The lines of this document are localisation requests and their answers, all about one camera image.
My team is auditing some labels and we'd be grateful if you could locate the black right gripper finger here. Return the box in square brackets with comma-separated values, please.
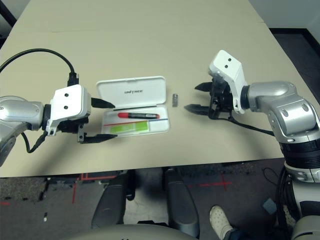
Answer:
[184, 104, 212, 115]
[194, 81, 214, 92]

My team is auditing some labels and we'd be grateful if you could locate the dark grey robot right leg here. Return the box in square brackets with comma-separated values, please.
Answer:
[163, 168, 201, 238]

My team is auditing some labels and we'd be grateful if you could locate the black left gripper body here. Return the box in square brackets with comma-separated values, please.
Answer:
[59, 115, 90, 145]

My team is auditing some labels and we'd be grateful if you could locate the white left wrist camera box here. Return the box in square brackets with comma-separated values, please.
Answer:
[46, 84, 92, 137]

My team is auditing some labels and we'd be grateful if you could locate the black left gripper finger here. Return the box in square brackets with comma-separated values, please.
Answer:
[90, 97, 116, 109]
[82, 133, 118, 145]

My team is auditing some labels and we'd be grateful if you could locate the white perforated shoe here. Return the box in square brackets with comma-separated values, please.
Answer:
[209, 205, 235, 240]

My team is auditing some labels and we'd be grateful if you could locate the dark grey robot leg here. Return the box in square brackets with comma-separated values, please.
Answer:
[163, 168, 201, 238]
[91, 172, 137, 230]

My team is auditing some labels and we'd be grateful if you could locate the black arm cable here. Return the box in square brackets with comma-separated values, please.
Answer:
[212, 109, 276, 137]
[0, 48, 80, 154]

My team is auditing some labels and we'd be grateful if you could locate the black marker with red cap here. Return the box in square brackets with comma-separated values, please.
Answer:
[117, 112, 160, 120]

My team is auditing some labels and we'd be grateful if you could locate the thin black floor cable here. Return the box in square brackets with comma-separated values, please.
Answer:
[262, 166, 279, 187]

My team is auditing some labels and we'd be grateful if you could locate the green stationery pack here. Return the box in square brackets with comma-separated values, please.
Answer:
[109, 120, 149, 134]

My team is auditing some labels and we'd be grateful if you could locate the dark grey robot left leg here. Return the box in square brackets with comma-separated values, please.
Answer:
[91, 172, 137, 230]

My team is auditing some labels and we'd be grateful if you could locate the beige robot torso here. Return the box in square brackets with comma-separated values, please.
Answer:
[63, 223, 198, 240]

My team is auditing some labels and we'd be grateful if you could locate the white plastic pencil case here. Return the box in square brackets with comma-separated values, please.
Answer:
[96, 75, 171, 138]

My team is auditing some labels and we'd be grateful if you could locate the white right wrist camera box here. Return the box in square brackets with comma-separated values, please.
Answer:
[208, 49, 249, 115]

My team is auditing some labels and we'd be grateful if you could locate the black metal frame leg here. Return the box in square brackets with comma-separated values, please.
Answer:
[0, 3, 18, 28]

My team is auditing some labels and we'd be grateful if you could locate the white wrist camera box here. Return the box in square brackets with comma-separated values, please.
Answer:
[208, 49, 249, 115]
[46, 84, 92, 137]

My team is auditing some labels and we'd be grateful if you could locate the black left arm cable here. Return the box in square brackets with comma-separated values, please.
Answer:
[0, 48, 80, 154]

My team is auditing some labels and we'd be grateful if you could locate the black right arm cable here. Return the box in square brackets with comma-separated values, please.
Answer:
[212, 109, 276, 137]

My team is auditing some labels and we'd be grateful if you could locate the grey square floor object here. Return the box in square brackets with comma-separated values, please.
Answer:
[262, 198, 276, 214]

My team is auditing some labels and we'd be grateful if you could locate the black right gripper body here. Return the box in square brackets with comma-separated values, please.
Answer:
[208, 77, 236, 120]

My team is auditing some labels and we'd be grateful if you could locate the blue jeans leg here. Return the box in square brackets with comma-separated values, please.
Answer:
[224, 228, 247, 240]

